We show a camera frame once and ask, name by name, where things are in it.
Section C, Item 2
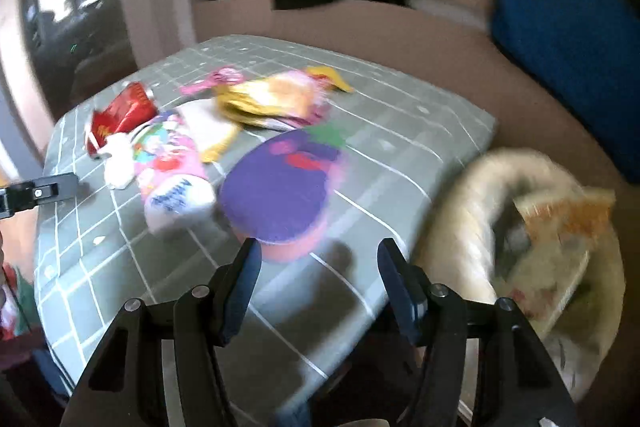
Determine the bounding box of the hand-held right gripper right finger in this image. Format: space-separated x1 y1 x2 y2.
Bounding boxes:
376 237 583 427

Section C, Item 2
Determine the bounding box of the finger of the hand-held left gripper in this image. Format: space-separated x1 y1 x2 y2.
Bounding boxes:
0 172 80 220

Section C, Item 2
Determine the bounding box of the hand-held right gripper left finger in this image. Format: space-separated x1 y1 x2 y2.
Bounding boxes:
60 237 263 427

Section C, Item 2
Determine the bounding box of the cream fabric basket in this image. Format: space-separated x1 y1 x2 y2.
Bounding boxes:
415 147 628 408

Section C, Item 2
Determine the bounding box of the yellow scouring pad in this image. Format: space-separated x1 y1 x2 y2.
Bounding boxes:
177 99 242 164

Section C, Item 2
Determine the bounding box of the beige orange snack packet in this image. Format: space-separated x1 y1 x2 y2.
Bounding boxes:
515 189 617 323

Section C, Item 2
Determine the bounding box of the yellow snack wrapper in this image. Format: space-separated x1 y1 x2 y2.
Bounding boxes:
214 69 332 131

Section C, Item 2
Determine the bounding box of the red foil snack packet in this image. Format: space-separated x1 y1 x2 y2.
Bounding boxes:
85 82 160 158

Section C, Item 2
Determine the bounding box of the purple heart-shaped box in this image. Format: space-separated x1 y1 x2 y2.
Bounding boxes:
219 126 352 264

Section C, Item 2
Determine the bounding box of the pink and white snack packet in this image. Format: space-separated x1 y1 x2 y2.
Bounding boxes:
131 113 217 233

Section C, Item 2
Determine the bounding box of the green checked tablecloth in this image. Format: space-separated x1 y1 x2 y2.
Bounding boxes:
32 34 498 427

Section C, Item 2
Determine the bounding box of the glass sliding door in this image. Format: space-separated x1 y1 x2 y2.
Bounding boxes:
0 0 136 178

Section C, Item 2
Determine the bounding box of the pink wrapper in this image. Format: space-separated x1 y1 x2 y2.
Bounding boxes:
179 66 247 96

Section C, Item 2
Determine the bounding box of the beige counter cabinet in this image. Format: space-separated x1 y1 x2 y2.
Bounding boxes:
192 0 640 258

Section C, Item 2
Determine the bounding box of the blue towel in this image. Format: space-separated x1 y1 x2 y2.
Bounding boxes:
490 0 640 182

